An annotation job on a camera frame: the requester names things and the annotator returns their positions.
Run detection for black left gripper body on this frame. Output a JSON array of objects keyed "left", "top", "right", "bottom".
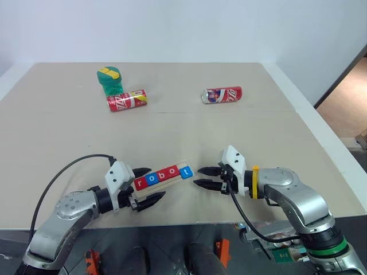
[{"left": 117, "top": 184, "right": 141, "bottom": 211}]

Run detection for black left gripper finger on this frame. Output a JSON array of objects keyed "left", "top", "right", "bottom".
[
  {"left": 131, "top": 167, "right": 152, "bottom": 179},
  {"left": 134, "top": 191, "right": 166, "bottom": 213}
]

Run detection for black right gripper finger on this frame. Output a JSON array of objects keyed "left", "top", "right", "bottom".
[
  {"left": 197, "top": 166, "right": 222, "bottom": 177},
  {"left": 193, "top": 178, "right": 223, "bottom": 193}
]

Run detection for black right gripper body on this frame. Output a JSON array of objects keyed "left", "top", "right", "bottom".
[{"left": 219, "top": 163, "right": 239, "bottom": 197}]

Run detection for wooden letter tray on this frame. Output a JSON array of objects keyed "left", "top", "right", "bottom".
[{"left": 132, "top": 159, "right": 190, "bottom": 201}]

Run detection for blue letter tile t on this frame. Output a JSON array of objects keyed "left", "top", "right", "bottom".
[{"left": 179, "top": 166, "right": 194, "bottom": 180}]

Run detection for red letter tile r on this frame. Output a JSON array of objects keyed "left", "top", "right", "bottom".
[{"left": 134, "top": 177, "right": 149, "bottom": 191}]

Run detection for yellow band on right wrist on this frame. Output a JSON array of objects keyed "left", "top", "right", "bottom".
[{"left": 251, "top": 165, "right": 260, "bottom": 199}]

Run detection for dark rounded shape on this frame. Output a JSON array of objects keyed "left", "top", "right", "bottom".
[
  {"left": 124, "top": 246, "right": 150, "bottom": 275},
  {"left": 186, "top": 242, "right": 230, "bottom": 275}
]

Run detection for orange black tool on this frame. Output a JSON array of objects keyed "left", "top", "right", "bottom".
[
  {"left": 84, "top": 249, "right": 101, "bottom": 275},
  {"left": 214, "top": 239, "right": 231, "bottom": 268}
]

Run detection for red can with yellow stripe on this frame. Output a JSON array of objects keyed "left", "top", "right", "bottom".
[{"left": 106, "top": 89, "right": 148, "bottom": 112}]

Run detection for clutter shelf under table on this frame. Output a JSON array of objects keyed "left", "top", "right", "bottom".
[{"left": 243, "top": 225, "right": 311, "bottom": 263}]

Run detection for red can with blue emblem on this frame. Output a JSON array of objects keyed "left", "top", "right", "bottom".
[{"left": 201, "top": 86, "right": 243, "bottom": 105}]

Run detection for small green box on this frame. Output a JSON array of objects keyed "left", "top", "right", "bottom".
[{"left": 271, "top": 248, "right": 290, "bottom": 262}]

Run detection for green canister with yellow lid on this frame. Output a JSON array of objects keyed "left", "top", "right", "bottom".
[{"left": 96, "top": 65, "right": 124, "bottom": 97}]

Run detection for cardboard box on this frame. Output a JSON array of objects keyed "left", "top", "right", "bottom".
[{"left": 354, "top": 134, "right": 367, "bottom": 150}]

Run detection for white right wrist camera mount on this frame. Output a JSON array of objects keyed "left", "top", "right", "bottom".
[{"left": 219, "top": 145, "right": 248, "bottom": 197}]

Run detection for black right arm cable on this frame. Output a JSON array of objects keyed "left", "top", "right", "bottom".
[{"left": 228, "top": 183, "right": 302, "bottom": 245}]

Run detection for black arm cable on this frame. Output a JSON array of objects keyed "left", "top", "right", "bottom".
[
  {"left": 228, "top": 183, "right": 302, "bottom": 245},
  {"left": 28, "top": 154, "right": 116, "bottom": 239}
]

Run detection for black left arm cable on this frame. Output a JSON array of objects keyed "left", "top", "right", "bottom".
[{"left": 28, "top": 154, "right": 116, "bottom": 239}]

